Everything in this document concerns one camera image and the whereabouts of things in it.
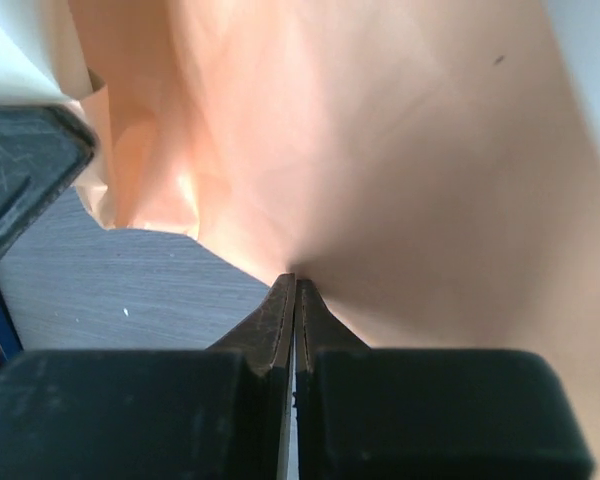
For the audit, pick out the dark blue tray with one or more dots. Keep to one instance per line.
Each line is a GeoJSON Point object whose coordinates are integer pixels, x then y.
{"type": "Point", "coordinates": [0, 320]}

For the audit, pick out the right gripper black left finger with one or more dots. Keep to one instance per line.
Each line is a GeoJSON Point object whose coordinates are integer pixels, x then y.
{"type": "Point", "coordinates": [218, 413]}

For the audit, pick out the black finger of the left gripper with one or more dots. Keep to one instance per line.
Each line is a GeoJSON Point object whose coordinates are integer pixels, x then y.
{"type": "Point", "coordinates": [43, 149]}

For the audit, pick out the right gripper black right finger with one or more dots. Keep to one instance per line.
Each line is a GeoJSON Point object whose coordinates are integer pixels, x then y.
{"type": "Point", "coordinates": [417, 413]}

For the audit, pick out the kraft wrapping paper sheet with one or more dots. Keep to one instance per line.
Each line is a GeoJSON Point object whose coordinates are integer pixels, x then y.
{"type": "Point", "coordinates": [425, 163]}

